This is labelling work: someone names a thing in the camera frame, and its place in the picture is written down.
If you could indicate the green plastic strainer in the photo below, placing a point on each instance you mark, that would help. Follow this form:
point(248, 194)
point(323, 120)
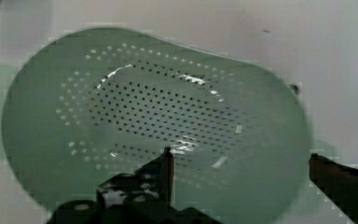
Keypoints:
point(105, 101)

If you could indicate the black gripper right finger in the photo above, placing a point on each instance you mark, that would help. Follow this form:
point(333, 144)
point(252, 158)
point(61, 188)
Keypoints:
point(337, 182)

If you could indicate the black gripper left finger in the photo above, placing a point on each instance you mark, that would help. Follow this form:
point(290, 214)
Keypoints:
point(140, 197)

